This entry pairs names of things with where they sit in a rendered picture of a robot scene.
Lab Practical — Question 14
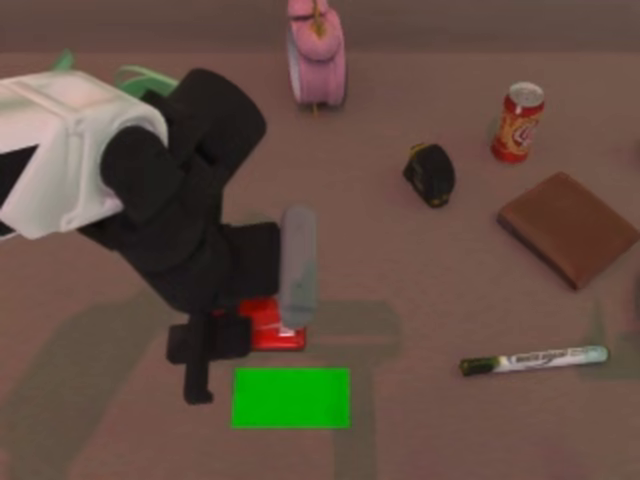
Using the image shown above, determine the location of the red object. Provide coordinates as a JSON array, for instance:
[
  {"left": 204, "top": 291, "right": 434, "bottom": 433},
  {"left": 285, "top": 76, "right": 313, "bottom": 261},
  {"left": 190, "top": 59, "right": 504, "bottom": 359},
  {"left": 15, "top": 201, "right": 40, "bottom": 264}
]
[{"left": 237, "top": 295, "right": 310, "bottom": 353}]

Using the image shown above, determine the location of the green card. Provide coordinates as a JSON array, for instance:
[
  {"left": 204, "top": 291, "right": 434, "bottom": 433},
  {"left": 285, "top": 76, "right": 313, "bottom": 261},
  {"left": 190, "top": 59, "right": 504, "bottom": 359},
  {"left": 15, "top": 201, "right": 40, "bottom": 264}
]
[{"left": 230, "top": 367, "right": 352, "bottom": 430}]

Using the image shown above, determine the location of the grey rounded bar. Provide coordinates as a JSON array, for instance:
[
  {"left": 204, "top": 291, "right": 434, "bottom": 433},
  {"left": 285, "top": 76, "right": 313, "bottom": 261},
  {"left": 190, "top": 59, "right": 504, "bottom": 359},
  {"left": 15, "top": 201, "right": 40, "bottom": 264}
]
[{"left": 277, "top": 203, "right": 320, "bottom": 330}]

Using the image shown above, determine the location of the black tape measure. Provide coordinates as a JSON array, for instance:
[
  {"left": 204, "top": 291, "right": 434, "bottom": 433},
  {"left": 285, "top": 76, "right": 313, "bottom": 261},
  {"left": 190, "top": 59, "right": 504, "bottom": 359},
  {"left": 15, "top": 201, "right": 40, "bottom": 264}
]
[{"left": 402, "top": 142, "right": 457, "bottom": 210}]

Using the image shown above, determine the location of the pink alarm clock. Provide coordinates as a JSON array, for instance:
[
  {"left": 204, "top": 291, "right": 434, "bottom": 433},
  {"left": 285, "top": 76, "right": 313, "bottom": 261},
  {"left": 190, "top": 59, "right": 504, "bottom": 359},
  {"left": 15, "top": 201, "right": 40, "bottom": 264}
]
[{"left": 286, "top": 0, "right": 348, "bottom": 120}]

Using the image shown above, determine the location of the white marker with dark cap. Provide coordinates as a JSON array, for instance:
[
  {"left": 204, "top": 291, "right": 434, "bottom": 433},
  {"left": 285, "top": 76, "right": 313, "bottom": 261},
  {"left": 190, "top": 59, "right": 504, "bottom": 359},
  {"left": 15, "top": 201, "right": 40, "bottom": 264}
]
[{"left": 459, "top": 344, "right": 610, "bottom": 378}]

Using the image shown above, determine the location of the brown leather wallet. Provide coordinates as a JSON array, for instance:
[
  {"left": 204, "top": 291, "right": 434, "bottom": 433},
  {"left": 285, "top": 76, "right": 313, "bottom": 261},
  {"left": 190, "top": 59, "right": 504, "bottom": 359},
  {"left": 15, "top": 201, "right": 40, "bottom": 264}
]
[{"left": 496, "top": 171, "right": 640, "bottom": 292}]

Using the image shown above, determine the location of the red soda can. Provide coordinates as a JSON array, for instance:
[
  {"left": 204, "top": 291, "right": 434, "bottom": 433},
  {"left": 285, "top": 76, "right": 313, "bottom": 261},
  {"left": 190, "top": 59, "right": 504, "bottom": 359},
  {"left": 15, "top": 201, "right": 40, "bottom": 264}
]
[{"left": 490, "top": 81, "right": 546, "bottom": 165}]

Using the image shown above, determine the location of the green cable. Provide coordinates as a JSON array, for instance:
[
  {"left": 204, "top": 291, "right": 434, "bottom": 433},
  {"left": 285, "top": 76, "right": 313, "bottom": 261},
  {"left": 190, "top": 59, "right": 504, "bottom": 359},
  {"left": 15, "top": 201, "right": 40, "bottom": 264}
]
[
  {"left": 113, "top": 65, "right": 177, "bottom": 98},
  {"left": 51, "top": 48, "right": 77, "bottom": 73}
]

